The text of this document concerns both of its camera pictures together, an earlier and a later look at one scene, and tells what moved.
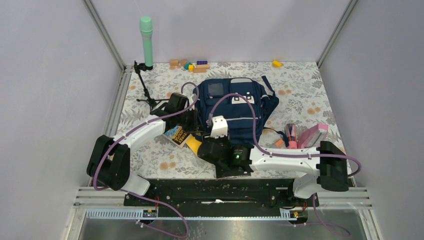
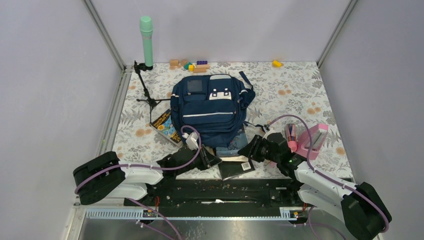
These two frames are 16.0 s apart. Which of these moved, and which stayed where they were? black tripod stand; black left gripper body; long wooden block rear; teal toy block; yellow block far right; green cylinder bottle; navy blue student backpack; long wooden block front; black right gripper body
Moved: navy blue student backpack; black left gripper body; black right gripper body
Stayed: long wooden block front; green cylinder bottle; long wooden block rear; teal toy block; yellow block far right; black tripod stand
